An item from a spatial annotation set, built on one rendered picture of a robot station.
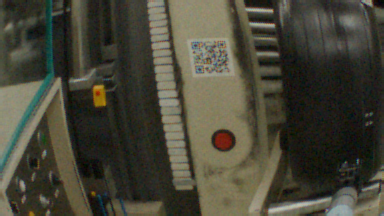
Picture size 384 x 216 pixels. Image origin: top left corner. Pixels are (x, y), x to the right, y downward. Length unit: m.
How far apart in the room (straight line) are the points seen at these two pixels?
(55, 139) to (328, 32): 0.63
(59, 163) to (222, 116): 0.35
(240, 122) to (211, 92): 0.07
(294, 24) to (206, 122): 0.36
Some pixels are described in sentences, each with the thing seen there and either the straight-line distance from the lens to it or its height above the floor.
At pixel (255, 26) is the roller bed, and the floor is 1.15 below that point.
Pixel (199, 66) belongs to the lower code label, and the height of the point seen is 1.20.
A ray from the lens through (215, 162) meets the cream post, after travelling 2.19.
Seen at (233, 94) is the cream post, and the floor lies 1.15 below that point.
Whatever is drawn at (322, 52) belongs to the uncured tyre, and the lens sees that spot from 1.89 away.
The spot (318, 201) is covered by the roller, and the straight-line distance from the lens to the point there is 2.13.
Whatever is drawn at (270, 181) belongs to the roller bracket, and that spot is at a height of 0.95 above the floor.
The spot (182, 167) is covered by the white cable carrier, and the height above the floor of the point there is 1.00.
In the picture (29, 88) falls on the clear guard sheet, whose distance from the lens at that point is 1.89.
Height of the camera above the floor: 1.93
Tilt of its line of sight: 22 degrees down
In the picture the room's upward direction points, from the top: 9 degrees counter-clockwise
